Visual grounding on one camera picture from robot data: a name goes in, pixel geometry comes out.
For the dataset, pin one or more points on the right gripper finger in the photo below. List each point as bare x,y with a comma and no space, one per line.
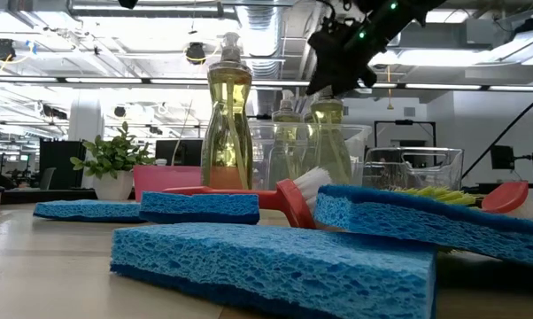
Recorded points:
333,75

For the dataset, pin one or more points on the black monitor on arm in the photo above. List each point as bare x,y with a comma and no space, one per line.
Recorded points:
501,157

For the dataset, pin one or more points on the red dish brush white bristles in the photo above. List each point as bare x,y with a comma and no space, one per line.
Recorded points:
293,204

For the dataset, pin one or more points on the red plastic bin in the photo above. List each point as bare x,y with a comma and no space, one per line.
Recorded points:
169,181

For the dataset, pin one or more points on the large clear plastic bin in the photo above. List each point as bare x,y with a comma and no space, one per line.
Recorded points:
260,150

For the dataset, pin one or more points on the black metal frame stand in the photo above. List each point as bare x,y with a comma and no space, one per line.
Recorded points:
403,122

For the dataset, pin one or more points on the black computer monitor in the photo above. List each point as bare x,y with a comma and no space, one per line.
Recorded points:
189,153

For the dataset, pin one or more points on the blue cellulose sponge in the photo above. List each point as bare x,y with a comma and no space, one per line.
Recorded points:
195,206
271,266
80,210
426,226

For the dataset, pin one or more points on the small clear plastic bin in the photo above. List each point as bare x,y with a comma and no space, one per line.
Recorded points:
412,168

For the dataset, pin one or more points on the green plant in white pot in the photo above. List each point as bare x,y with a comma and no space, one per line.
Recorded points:
113,184

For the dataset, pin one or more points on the black ceiling camera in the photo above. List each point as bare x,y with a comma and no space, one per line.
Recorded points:
195,53
3,49

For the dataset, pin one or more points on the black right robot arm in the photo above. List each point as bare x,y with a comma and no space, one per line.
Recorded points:
403,11

